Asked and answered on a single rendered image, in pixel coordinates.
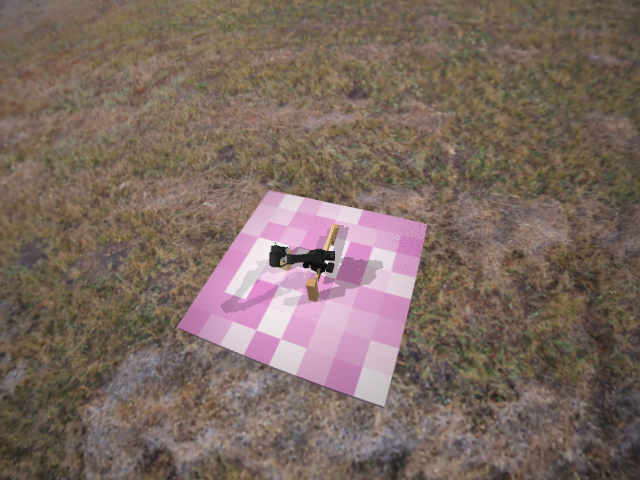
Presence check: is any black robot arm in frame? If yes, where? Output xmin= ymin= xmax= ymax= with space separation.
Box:
xmin=269 ymin=245 xmax=335 ymax=268

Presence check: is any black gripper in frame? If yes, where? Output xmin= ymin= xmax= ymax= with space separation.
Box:
xmin=303 ymin=262 xmax=335 ymax=274

